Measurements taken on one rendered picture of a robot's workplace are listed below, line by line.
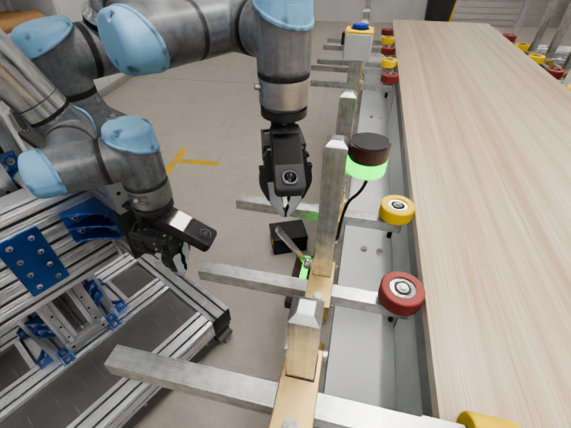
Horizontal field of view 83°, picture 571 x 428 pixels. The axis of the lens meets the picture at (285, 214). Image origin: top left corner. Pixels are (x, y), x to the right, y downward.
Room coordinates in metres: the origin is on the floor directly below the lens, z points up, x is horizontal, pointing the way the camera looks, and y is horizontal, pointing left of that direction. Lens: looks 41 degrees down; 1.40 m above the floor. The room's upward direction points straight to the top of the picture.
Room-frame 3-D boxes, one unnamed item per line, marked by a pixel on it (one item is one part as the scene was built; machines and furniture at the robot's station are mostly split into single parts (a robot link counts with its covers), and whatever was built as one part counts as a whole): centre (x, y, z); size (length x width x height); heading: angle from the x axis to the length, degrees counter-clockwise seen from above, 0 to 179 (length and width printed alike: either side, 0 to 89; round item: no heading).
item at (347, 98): (0.68, -0.13, 0.91); 0.03 x 0.03 x 0.48; 77
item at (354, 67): (0.94, -0.19, 0.93); 0.05 x 0.04 x 0.45; 167
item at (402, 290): (0.36, -0.22, 0.85); 0.08 x 0.08 x 0.11
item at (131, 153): (0.47, 0.25, 1.13); 0.09 x 0.08 x 0.11; 115
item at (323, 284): (0.41, -0.08, 0.85); 0.13 x 0.06 x 0.05; 167
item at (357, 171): (0.43, -0.12, 1.14); 0.06 x 0.06 x 0.02
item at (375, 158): (0.43, -0.12, 1.16); 0.06 x 0.06 x 0.02
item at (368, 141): (0.43, -0.12, 1.07); 0.06 x 0.06 x 0.22; 77
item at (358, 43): (0.93, -0.19, 1.18); 0.07 x 0.07 x 0.08; 77
